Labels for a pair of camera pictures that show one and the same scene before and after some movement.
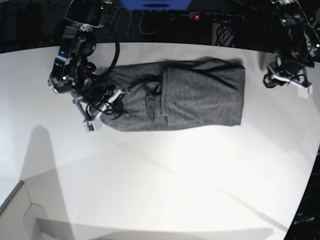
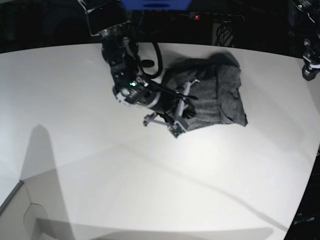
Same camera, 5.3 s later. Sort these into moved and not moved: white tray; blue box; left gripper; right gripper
Moved: left gripper; right gripper
Not moved: white tray; blue box
